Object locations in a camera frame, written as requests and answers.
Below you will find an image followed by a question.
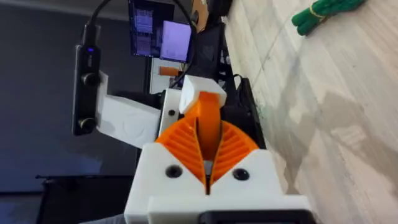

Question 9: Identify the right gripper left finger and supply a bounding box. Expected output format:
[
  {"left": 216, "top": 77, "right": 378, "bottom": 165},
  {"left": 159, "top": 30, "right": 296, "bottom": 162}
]
[{"left": 123, "top": 116, "right": 208, "bottom": 224}]

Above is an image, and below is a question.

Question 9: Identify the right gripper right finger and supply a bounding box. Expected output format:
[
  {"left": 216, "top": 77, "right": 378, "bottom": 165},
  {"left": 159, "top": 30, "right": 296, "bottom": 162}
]
[{"left": 207, "top": 120, "right": 284, "bottom": 197}]

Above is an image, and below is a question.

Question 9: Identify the green vegetable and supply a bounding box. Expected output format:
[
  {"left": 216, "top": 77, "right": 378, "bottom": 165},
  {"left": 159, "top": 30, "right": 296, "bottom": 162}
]
[{"left": 290, "top": 0, "right": 368, "bottom": 37}]

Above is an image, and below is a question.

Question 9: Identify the orange tube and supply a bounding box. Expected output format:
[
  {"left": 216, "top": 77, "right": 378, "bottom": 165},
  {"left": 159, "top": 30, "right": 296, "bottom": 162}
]
[{"left": 158, "top": 65, "right": 181, "bottom": 77}]

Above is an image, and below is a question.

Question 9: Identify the computer monitor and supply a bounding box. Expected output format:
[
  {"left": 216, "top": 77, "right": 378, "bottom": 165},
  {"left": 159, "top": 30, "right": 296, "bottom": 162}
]
[{"left": 127, "top": 0, "right": 193, "bottom": 64}]

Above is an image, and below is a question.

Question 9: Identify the cardboard box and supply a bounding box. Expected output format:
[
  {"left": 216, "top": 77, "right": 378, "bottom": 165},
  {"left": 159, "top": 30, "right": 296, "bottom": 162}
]
[{"left": 190, "top": 0, "right": 210, "bottom": 33}]

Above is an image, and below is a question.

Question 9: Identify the black rail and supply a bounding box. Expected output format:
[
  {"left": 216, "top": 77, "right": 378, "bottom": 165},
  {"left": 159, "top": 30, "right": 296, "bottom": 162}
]
[{"left": 198, "top": 21, "right": 267, "bottom": 150}]

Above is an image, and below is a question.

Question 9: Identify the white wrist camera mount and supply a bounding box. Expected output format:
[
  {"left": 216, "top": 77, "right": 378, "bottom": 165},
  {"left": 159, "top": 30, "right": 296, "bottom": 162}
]
[{"left": 95, "top": 70, "right": 162, "bottom": 149}]

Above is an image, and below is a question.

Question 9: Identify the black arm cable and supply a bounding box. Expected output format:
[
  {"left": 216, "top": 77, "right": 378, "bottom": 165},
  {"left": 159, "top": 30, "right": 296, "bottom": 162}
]
[{"left": 169, "top": 0, "right": 200, "bottom": 89}]

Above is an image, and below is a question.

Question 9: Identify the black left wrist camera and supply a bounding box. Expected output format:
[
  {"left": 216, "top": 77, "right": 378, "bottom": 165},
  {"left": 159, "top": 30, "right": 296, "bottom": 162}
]
[{"left": 72, "top": 44, "right": 102, "bottom": 137}]

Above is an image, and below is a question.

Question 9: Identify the black camera cable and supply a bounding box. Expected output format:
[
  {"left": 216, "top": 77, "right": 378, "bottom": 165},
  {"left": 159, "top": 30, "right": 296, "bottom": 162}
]
[{"left": 81, "top": 0, "right": 113, "bottom": 47}]

